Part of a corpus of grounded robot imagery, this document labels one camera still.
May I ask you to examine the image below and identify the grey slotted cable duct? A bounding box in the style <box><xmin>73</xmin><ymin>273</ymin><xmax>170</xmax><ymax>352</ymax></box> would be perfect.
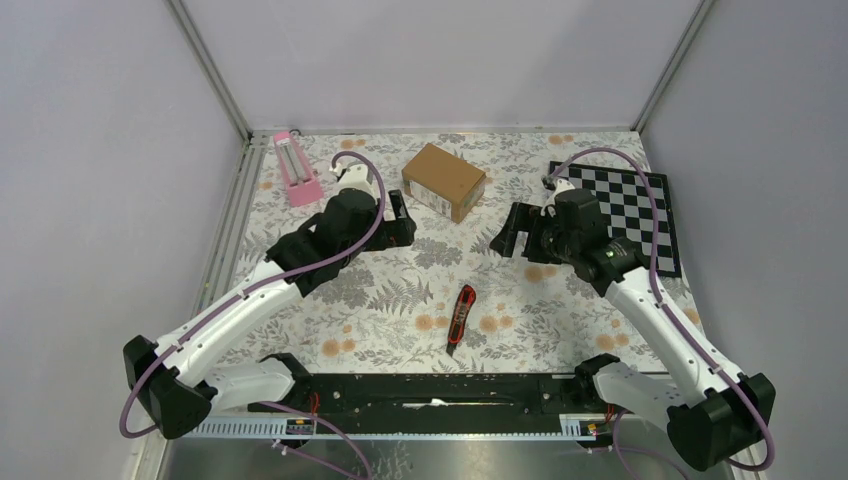
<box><xmin>185</xmin><ymin>414</ymin><xmax>599</xmax><ymax>442</ymax></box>

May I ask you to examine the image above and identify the black white checkerboard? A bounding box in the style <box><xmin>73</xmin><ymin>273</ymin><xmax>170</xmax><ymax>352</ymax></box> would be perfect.
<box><xmin>559</xmin><ymin>163</ymin><xmax>682</xmax><ymax>278</ymax></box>

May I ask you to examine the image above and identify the red black utility knife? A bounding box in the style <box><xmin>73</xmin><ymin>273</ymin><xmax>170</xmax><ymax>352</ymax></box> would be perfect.
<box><xmin>446</xmin><ymin>284</ymin><xmax>477</xmax><ymax>356</ymax></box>

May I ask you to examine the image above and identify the pink metronome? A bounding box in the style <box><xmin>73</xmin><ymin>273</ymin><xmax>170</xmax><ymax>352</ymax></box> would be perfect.
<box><xmin>272</xmin><ymin>132</ymin><xmax>324</xmax><ymax>207</ymax></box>

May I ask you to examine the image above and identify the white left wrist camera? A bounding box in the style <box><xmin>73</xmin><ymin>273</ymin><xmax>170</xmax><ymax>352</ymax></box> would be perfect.
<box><xmin>330</xmin><ymin>161</ymin><xmax>378</xmax><ymax>197</ymax></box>

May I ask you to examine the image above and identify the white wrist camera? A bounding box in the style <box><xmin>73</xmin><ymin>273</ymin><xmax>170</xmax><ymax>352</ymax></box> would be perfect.
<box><xmin>330</xmin><ymin>161</ymin><xmax>378</xmax><ymax>197</ymax></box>
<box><xmin>543</xmin><ymin>177</ymin><xmax>576</xmax><ymax>208</ymax></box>

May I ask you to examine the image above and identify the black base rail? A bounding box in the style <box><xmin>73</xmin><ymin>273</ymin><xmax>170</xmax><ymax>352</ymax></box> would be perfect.
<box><xmin>248</xmin><ymin>373</ymin><xmax>621</xmax><ymax>432</ymax></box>

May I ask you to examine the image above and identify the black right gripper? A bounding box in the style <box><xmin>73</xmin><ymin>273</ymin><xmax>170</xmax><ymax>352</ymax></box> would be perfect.
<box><xmin>489</xmin><ymin>201</ymin><xmax>579</xmax><ymax>265</ymax></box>

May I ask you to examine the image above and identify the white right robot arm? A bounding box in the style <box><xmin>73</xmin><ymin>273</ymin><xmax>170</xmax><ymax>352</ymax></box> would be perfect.
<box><xmin>490</xmin><ymin>189</ymin><xmax>776</xmax><ymax>471</ymax></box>

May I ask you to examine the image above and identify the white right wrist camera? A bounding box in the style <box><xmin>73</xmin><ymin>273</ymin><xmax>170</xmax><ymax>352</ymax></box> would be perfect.
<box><xmin>543</xmin><ymin>177</ymin><xmax>576</xmax><ymax>208</ymax></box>

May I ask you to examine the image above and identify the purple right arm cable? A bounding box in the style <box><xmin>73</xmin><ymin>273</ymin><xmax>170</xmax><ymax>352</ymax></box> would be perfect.
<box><xmin>547</xmin><ymin>146</ymin><xmax>778</xmax><ymax>473</ymax></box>

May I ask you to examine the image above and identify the brown cardboard express box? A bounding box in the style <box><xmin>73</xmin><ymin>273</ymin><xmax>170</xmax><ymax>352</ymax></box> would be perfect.
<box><xmin>401</xmin><ymin>143</ymin><xmax>487</xmax><ymax>224</ymax></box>

